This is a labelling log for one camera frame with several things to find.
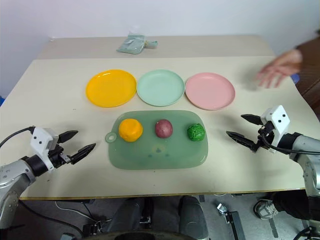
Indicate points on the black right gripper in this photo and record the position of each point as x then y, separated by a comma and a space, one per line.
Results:
265, 136

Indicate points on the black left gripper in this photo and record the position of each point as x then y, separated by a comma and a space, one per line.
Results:
57, 156

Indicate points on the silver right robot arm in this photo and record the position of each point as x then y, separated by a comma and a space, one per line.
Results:
303, 155

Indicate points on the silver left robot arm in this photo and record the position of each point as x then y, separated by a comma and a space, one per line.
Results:
15, 175

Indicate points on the brown sleeved forearm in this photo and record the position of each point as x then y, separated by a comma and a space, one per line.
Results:
310, 60

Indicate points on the green vegetable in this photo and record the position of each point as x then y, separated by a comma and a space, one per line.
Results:
196, 132

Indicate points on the pink plate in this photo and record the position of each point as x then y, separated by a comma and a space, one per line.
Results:
210, 91

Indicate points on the orange fruit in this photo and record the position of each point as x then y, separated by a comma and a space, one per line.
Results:
130, 130

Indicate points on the yellow plate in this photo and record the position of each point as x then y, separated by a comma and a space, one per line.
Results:
111, 88

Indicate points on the dark red fruit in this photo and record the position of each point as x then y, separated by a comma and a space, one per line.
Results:
163, 128

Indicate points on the mint green plate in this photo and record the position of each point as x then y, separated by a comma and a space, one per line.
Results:
160, 87

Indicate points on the person's bare hand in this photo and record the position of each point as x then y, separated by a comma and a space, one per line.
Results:
280, 68

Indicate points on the grey sneaker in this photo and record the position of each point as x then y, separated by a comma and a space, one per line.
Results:
266, 209

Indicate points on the translucent green cutting board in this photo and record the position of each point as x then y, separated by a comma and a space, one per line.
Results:
160, 150

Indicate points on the black metal stand leg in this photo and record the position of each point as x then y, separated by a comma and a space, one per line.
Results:
231, 220

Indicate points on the dark rounded robot legs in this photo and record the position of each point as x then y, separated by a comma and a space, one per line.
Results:
160, 217

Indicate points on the teal plastic bag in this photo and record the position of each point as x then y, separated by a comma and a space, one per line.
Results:
133, 45

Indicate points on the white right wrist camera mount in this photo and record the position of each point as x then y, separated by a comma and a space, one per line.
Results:
278, 122

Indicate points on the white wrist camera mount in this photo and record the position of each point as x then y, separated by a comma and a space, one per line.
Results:
40, 142
278, 122

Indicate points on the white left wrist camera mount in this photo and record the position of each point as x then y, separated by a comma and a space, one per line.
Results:
40, 142

